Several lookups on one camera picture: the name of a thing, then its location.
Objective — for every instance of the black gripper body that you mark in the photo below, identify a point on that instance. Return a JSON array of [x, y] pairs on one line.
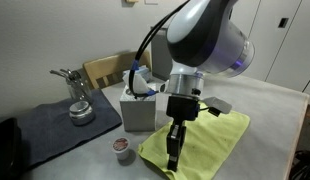
[[181, 109]]

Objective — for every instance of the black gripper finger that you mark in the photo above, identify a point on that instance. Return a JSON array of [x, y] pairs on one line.
[[173, 147], [182, 134]]

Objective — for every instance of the yellow-green microfiber towel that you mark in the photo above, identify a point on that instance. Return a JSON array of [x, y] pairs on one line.
[[208, 143]]

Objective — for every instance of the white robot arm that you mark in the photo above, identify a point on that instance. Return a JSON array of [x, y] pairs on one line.
[[201, 39]]

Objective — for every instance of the grey tissue box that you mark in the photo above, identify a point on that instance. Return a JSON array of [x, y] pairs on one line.
[[138, 114]]

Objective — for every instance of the white tissue sheet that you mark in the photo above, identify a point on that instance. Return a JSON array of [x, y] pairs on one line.
[[139, 84]]

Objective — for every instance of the grey pod coffee maker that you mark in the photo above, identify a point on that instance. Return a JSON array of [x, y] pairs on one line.
[[161, 58]]

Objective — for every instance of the red-lidded coffee pod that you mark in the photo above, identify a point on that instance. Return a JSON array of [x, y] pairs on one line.
[[121, 148]]

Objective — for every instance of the wooden chair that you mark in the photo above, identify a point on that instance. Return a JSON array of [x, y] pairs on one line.
[[109, 70]]

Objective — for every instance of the small metal tin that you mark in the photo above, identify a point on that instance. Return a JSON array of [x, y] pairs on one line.
[[81, 113]]

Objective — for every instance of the white cabinet doors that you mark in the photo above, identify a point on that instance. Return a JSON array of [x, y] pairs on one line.
[[280, 32]]

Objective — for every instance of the dark blue cloth mat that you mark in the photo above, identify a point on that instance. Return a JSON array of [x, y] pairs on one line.
[[47, 130]]

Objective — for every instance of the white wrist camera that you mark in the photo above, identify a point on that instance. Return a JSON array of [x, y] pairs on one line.
[[217, 106]]

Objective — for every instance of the white wall switch plate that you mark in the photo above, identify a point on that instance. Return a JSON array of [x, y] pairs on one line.
[[151, 2]]

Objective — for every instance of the beige wall thermostat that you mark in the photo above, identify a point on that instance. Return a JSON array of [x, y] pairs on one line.
[[132, 1]]

